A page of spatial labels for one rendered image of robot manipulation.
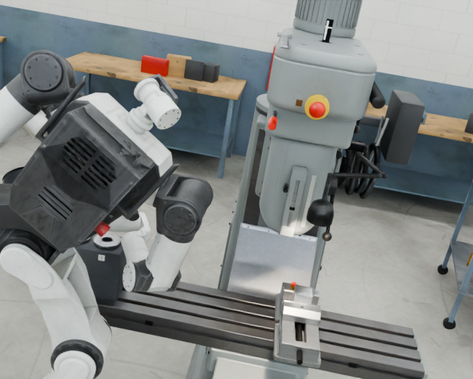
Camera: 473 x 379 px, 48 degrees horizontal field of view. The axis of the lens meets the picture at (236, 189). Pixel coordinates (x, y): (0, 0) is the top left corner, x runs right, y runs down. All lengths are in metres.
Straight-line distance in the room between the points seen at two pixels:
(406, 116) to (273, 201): 0.54
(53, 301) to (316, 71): 0.88
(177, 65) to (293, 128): 4.05
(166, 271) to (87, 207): 0.30
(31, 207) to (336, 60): 0.78
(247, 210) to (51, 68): 1.11
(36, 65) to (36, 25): 5.21
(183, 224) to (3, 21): 5.56
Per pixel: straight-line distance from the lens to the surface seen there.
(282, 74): 1.33
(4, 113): 1.30
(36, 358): 3.09
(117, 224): 1.61
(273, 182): 1.55
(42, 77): 1.23
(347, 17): 1.71
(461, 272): 4.04
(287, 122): 1.45
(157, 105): 1.22
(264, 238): 2.12
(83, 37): 6.23
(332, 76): 1.33
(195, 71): 5.39
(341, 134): 1.46
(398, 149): 1.84
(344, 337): 1.91
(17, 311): 3.40
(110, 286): 1.85
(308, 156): 1.52
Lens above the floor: 2.07
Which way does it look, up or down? 24 degrees down
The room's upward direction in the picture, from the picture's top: 10 degrees clockwise
